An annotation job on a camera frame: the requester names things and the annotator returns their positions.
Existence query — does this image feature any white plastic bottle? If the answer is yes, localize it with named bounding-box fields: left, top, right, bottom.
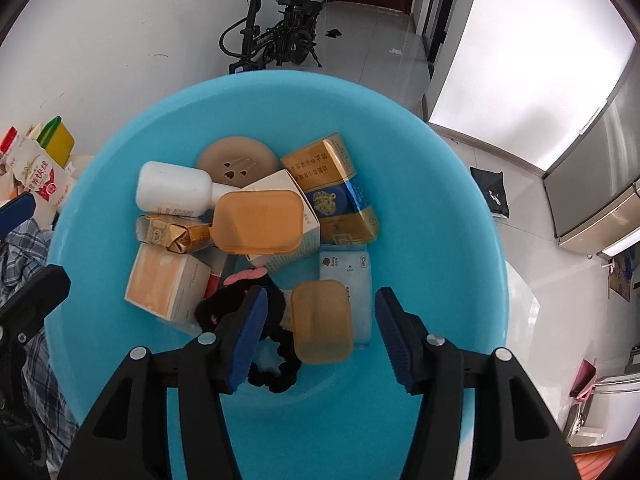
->
left=136, top=161, right=236, bottom=218

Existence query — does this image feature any green and yellow carton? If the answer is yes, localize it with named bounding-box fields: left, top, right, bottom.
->
left=37, top=116, right=76, bottom=168

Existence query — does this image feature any black scrunchie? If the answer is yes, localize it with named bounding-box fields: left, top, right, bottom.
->
left=194, top=274, right=302, bottom=393

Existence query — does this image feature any stainless steel refrigerator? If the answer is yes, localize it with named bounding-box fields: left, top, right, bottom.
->
left=542, top=57, right=640, bottom=261

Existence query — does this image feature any gold and blue box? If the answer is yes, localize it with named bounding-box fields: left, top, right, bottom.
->
left=280, top=132, right=380, bottom=246

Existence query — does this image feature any orange and white box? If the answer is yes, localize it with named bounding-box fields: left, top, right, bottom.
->
left=124, top=244, right=212, bottom=325

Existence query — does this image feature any gold foil box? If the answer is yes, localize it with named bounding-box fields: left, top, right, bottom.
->
left=135, top=214, right=216, bottom=255

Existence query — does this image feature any black bag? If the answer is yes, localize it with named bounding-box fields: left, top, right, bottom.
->
left=470, top=166, right=511, bottom=218

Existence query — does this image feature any light blue packet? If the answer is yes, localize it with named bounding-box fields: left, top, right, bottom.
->
left=319, top=245, right=373, bottom=346

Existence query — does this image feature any red and white tube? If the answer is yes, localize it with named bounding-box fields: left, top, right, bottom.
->
left=202, top=247, right=231, bottom=301

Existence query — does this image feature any tan round pad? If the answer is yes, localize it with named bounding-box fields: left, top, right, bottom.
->
left=195, top=136, right=282, bottom=188

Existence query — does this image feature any dark sliding door frame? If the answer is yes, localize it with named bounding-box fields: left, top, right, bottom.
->
left=420, top=0, right=486, bottom=68

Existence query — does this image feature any pink hair clip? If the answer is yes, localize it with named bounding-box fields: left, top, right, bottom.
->
left=222, top=267, right=268, bottom=288

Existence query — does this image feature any white cardboard box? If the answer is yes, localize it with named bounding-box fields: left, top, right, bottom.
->
left=240, top=169, right=322, bottom=275

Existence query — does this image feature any blue plastic basin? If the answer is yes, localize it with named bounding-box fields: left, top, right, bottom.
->
left=44, top=71, right=510, bottom=480

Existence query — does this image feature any small orange translucent box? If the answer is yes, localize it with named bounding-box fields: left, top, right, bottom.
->
left=290, top=279, right=354, bottom=365

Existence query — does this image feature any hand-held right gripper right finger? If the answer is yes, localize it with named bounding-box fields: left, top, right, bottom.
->
left=374, top=286, right=583, bottom=480

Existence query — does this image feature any black bicycle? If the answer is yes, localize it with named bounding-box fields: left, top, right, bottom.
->
left=196, top=0, right=325, bottom=75

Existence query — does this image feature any large orange translucent box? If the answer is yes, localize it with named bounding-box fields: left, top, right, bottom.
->
left=211, top=189, right=306, bottom=256

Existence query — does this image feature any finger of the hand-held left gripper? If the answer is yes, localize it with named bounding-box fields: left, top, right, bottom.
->
left=0, top=191, right=38, bottom=236

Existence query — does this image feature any blue plaid shirt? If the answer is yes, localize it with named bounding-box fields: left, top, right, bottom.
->
left=0, top=217, right=81, bottom=466

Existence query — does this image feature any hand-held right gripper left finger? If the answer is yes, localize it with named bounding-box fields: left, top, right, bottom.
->
left=57, top=286, right=269, bottom=480

